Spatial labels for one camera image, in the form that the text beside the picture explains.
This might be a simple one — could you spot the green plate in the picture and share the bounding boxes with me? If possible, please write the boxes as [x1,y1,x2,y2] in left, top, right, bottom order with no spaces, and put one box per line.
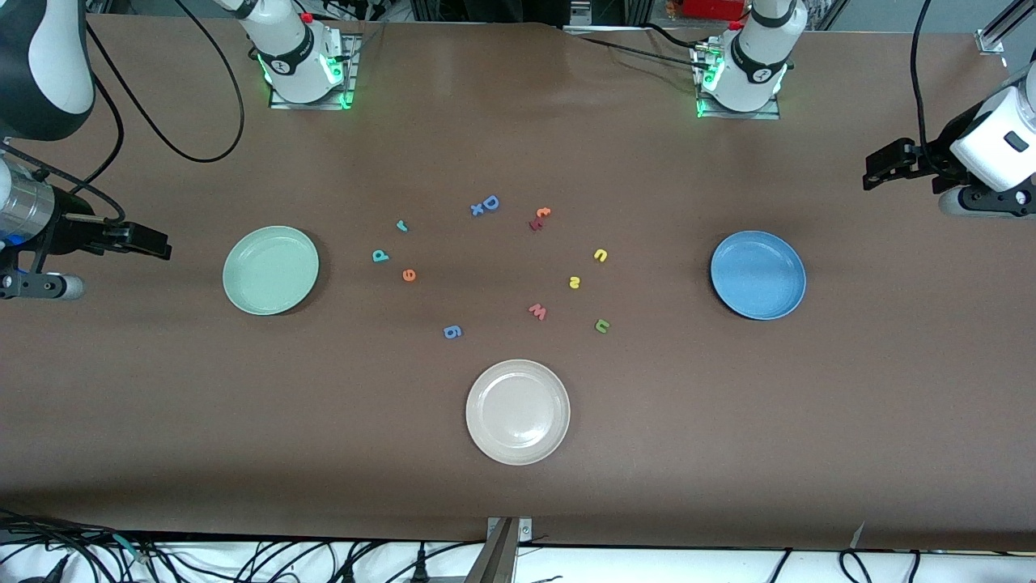
[223,225,321,317]

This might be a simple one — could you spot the blue plate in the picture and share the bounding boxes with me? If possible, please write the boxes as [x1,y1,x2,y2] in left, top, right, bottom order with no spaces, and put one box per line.
[710,230,808,321]

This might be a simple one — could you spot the brown table cover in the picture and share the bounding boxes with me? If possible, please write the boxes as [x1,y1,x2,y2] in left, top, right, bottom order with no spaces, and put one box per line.
[0,15,1036,551]

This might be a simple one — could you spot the red box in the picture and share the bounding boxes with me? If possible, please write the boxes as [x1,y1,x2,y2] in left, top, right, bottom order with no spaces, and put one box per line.
[680,0,749,21]

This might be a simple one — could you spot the beige plate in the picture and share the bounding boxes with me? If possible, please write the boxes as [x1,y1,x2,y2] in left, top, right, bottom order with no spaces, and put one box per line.
[465,359,571,466]

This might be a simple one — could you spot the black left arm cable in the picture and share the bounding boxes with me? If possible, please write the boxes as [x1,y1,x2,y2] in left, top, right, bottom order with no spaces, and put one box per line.
[910,0,952,175]

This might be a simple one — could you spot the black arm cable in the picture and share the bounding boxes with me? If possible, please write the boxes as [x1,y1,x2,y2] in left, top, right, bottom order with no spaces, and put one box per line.
[910,0,952,175]
[0,0,246,226]

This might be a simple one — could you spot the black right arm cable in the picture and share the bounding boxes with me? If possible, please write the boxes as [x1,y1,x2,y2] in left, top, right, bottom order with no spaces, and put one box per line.
[0,0,246,226]

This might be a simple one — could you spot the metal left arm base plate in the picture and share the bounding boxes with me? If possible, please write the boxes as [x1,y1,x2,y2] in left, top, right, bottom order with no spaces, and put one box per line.
[694,40,782,121]

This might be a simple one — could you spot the aluminium corner rail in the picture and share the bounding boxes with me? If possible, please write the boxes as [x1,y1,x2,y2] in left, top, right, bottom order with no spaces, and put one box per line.
[975,0,1036,56]

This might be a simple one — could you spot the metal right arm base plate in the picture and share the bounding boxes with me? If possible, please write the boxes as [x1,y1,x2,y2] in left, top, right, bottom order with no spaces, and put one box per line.
[270,32,361,110]

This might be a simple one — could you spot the black base cable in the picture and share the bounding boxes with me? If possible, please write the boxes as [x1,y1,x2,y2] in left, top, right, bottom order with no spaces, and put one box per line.
[579,32,705,70]

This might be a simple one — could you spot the aluminium frame structure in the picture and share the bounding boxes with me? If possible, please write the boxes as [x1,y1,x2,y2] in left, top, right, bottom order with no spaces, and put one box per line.
[409,0,656,33]

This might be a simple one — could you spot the aluminium table bracket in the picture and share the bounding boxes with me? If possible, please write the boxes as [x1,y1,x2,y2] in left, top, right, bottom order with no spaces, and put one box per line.
[484,517,533,583]

